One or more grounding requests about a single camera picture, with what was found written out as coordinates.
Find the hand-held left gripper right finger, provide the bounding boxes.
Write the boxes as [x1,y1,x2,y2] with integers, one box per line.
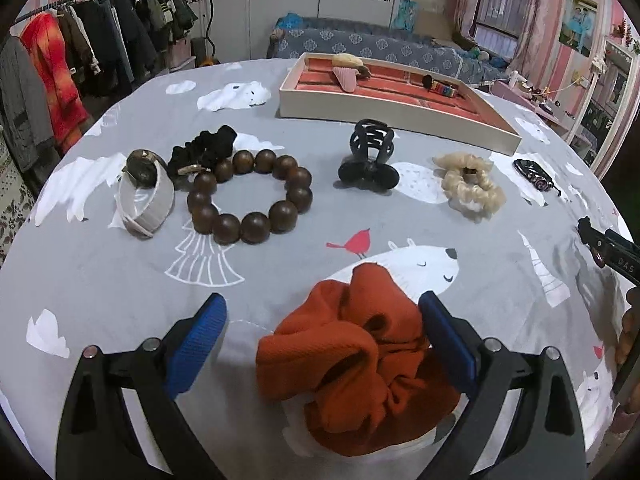
[417,290,588,480]

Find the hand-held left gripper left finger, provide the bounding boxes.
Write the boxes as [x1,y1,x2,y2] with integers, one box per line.
[55,292,228,480]

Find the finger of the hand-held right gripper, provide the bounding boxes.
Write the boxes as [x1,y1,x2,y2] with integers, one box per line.
[577,216,640,286]

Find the orange fabric scrunchie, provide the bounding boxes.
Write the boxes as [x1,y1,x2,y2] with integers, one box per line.
[256,262,463,457]

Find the brown wooden bead bracelet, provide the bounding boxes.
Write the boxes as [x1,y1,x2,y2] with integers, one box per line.
[186,149,314,247]

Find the cream scrunchie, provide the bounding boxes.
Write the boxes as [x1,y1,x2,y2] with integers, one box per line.
[432,152,507,222]

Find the black hair claw clip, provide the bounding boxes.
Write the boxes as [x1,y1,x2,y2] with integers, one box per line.
[338,119,401,195]

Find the black scrunchie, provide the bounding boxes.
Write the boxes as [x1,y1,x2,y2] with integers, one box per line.
[166,125,239,181]

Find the jewelry tray with red lining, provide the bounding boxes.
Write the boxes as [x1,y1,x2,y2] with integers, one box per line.
[278,52,523,157]

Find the person's right hand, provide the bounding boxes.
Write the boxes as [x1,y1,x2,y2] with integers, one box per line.
[616,286,640,367]

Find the grey printed bedsheet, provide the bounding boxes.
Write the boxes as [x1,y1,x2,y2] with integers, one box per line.
[0,57,640,480]

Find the black patterned hair clip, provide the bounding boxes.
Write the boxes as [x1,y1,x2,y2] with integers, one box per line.
[513,158,562,197]

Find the white framed mirror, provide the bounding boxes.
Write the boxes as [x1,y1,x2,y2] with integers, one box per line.
[565,40,640,173]

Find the pink side table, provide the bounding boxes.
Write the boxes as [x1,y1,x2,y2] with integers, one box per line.
[490,79,572,127]

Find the red artificial flowers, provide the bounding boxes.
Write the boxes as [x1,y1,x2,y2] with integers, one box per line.
[607,16,640,55]

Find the patterned beige rug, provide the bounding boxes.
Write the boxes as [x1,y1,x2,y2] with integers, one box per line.
[0,127,37,261]

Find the colourful hair clip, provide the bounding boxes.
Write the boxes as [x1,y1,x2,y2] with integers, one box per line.
[422,75,457,99]

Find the pink curtain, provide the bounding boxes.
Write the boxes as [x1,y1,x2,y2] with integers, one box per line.
[515,0,571,80]

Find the window with lace curtain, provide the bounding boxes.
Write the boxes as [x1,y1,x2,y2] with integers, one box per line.
[470,0,532,59]

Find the garment steamer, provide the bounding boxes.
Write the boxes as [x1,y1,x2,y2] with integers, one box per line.
[192,0,222,68]

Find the beige plush hair clip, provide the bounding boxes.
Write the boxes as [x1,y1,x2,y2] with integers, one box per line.
[331,53,372,78]

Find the sofa with blue cover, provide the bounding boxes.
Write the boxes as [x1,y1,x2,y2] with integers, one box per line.
[267,15,507,82]

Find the row of hanging clothes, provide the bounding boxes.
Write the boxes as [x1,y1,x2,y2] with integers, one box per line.
[0,0,199,173]

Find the turquoise cloth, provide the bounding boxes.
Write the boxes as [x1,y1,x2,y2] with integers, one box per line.
[392,0,422,32]

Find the white wardrobe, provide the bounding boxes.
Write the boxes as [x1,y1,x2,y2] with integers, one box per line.
[175,0,408,65]

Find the wall poster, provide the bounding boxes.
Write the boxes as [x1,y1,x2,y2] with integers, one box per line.
[560,0,599,59]

